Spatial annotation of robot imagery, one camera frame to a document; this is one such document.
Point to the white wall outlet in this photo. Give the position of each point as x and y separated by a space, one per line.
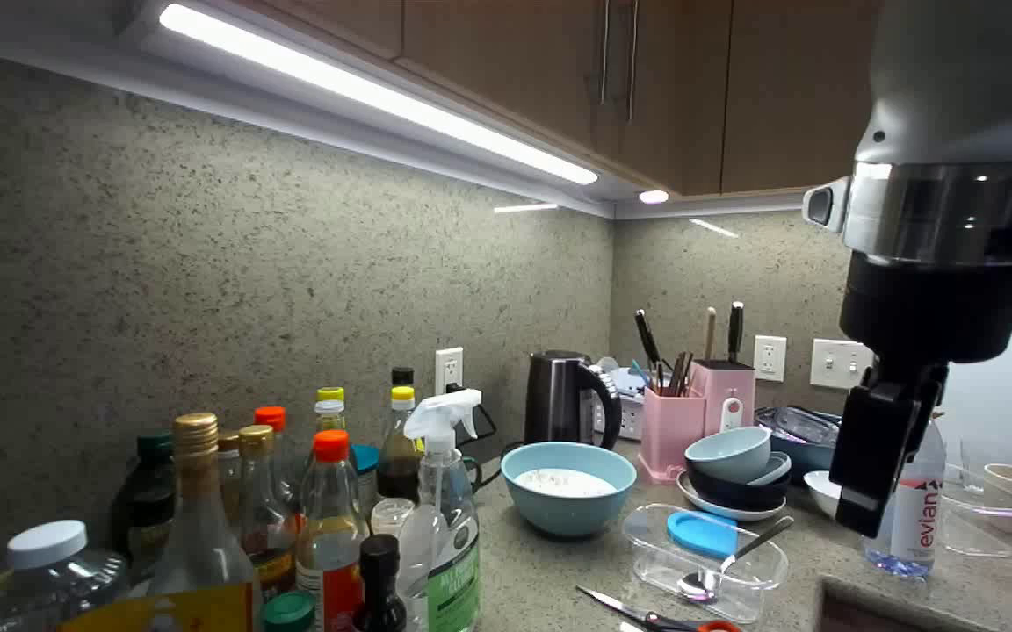
449 370

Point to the light blue filled bowl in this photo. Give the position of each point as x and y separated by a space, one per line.
567 497

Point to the red cap bottle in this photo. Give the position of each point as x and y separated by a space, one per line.
272 418

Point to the large gold cap bottle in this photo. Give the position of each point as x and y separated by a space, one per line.
196 514

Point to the wooden upper cabinets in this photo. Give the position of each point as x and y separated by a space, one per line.
789 94

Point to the clear glass container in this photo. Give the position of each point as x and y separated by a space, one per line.
985 529

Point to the yellow green cap bottle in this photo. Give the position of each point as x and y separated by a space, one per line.
333 406

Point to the small white bowl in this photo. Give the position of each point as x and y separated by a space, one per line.
824 493

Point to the orange cap sauce bottle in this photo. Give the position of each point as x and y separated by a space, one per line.
333 514

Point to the pink utensil holder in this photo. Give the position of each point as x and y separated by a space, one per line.
669 439

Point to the dark green cap bottle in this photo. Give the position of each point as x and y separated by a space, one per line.
152 493

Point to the black cap oil bottle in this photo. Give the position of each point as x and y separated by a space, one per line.
402 378

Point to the white spray bottle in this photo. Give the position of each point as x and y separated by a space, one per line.
449 549

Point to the wooden cabinet door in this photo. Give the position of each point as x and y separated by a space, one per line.
677 108
509 47

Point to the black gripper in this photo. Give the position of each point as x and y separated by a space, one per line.
940 302

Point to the small gold cap bottle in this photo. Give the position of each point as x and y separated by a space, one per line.
257 493

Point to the small black cap bottle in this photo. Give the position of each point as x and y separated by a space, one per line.
380 584

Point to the black electric kettle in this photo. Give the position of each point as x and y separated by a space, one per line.
560 406

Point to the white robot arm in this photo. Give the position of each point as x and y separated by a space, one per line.
963 81

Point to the clear plastic water bottle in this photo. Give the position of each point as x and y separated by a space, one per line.
920 556

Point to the pale blue stacked bowl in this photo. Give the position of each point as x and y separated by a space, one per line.
727 451

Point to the metal spoon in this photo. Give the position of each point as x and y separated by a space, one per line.
700 586

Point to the clear lid jar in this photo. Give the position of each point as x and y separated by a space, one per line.
393 522

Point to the small white switch plate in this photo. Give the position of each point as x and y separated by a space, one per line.
770 359

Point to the under-cabinet light strip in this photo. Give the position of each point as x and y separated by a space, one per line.
652 199
378 94

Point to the blue lid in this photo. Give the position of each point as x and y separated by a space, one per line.
704 535

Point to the dark navy bowl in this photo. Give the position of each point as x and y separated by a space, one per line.
748 489

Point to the white lid canister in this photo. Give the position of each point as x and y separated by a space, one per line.
50 549

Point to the wide white switch plate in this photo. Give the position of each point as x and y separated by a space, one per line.
824 368

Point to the clear plastic container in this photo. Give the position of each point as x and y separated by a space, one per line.
655 576

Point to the green bottle cap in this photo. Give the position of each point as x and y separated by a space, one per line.
285 613

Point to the pink knife block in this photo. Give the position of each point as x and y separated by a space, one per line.
727 397

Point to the yellow cap dark bottle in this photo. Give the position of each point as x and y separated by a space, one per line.
402 451

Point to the teal lid dark jar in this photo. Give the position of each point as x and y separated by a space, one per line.
366 458

